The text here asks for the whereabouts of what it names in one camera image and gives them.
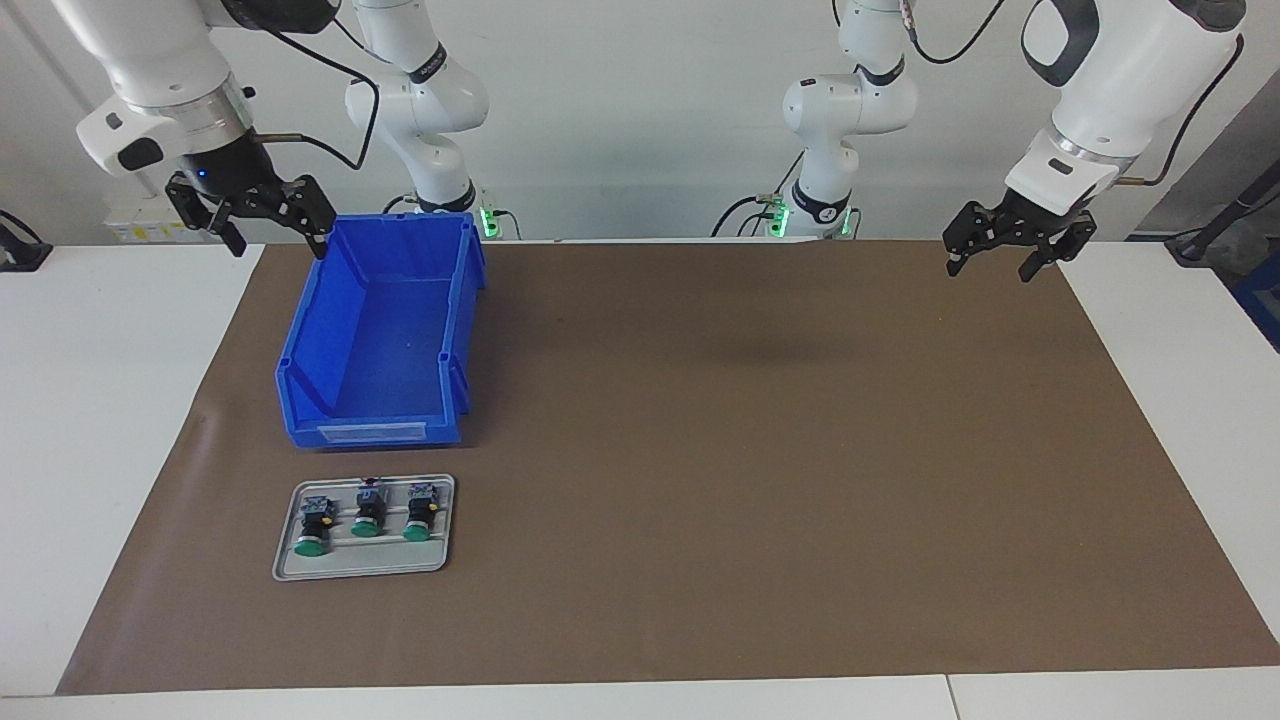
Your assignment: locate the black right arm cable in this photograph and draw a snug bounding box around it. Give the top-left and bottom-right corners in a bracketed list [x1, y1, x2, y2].
[250, 20, 383, 171]

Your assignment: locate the black clamp mount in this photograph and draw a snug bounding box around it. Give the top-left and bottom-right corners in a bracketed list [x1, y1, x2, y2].
[0, 210, 53, 273]

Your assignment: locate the white wall socket box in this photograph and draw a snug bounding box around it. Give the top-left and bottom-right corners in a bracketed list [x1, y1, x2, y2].
[105, 193, 201, 244]

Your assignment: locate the grey metal tray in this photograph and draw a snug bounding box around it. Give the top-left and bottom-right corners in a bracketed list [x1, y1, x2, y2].
[272, 474, 457, 582]

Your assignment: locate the blue plastic storage bin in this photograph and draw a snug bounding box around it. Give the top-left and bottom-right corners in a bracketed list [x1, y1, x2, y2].
[275, 212, 488, 449]

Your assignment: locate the green push button switch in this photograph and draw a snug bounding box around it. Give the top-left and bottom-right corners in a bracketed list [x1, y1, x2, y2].
[293, 493, 336, 557]
[350, 480, 389, 539]
[402, 483, 441, 543]

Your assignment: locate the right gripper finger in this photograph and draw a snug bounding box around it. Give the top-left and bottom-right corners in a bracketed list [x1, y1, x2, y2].
[255, 175, 338, 261]
[165, 175, 249, 258]

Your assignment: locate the black base cable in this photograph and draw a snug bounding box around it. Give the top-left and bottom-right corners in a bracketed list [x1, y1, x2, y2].
[710, 150, 806, 238]

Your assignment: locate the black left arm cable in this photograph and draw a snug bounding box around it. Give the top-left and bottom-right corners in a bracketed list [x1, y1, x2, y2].
[900, 0, 1246, 188]

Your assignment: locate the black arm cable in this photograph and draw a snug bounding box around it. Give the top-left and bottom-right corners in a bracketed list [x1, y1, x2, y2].
[900, 0, 1246, 188]
[250, 20, 383, 171]

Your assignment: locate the brown table mat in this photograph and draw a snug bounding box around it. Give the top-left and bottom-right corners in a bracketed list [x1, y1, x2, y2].
[55, 240, 1280, 696]

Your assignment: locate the black tripod stand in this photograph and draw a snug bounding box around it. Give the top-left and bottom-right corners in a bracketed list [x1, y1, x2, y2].
[1165, 160, 1280, 269]

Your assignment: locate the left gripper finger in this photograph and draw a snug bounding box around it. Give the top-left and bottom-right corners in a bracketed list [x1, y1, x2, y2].
[943, 202, 1006, 278]
[1018, 215, 1098, 283]

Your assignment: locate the blue crate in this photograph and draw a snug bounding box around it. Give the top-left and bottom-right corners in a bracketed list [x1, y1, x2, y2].
[1232, 265, 1280, 353]

